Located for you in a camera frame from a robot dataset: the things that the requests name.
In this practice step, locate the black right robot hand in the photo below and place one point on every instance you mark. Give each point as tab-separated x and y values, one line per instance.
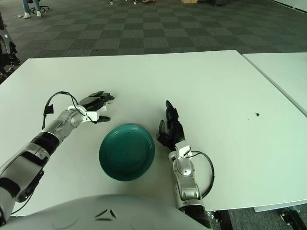
173	131

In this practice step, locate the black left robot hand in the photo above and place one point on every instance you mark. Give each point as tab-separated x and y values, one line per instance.
92	101

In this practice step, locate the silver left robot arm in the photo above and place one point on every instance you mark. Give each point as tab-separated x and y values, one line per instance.
64	122

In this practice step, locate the dark green plate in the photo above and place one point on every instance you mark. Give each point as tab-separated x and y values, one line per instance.
127	153

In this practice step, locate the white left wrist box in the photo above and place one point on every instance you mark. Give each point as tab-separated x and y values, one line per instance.
92	116

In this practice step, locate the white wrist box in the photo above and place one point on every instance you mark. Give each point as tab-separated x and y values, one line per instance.
182	149
92	116

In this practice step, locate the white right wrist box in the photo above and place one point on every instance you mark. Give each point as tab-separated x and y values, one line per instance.
182	149

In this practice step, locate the grey robot torso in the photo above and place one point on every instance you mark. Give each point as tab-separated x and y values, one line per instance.
144	215

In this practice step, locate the black office chair base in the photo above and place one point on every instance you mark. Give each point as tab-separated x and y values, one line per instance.
43	7

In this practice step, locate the person legs white shoes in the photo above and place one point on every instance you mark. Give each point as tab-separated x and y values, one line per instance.
27	9

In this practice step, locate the white neighbouring table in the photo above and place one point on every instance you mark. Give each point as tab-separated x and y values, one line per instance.
283	72

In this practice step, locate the brown cardboard box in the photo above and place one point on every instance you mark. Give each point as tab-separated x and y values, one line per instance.
189	1

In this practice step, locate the black table frame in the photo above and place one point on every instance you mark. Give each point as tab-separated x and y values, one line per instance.
224	220

